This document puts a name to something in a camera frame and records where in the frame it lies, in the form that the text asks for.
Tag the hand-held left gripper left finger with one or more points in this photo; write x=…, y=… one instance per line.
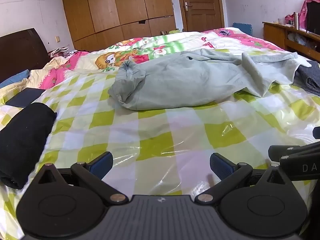
x=102, y=163

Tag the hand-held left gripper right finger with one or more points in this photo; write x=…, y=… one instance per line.
x=221, y=166

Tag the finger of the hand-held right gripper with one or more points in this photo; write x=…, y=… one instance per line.
x=277, y=152
x=317, y=132

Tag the light grey pants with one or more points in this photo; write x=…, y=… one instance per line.
x=187, y=80

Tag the dark grey ribbed garment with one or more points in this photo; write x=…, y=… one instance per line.
x=310, y=80

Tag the black folded garment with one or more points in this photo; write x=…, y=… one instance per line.
x=22, y=140

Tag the white plastic bag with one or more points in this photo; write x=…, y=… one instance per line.
x=296, y=38

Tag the dark blue flat box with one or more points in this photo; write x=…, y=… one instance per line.
x=25, y=97

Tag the wooden side cabinet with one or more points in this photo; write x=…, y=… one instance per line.
x=273, y=33

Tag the metal thermos bottle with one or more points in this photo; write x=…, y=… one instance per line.
x=296, y=20

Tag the black television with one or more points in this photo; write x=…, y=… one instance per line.
x=313, y=17

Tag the cartoon print quilt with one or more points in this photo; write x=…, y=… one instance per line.
x=140, y=52

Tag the pink and white bag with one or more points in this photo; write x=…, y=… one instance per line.
x=58, y=52

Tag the blue pillow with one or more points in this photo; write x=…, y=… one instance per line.
x=15, y=80

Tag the pink printed cloth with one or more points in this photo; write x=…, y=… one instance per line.
x=303, y=7

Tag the blue foam mat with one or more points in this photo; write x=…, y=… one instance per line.
x=243, y=28

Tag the dark brown headboard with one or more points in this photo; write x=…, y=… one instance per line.
x=22, y=50

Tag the wooden wardrobe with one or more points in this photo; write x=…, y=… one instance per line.
x=112, y=5

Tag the wooden door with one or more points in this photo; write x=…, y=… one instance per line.
x=200, y=5

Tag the wall socket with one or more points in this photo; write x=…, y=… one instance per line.
x=58, y=39

